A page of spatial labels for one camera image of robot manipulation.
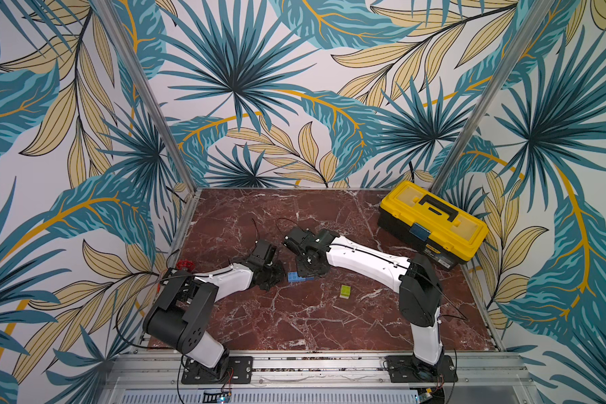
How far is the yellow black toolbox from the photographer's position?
86cm

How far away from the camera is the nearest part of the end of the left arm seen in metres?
0.69

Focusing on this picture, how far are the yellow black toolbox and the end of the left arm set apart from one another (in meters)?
0.46
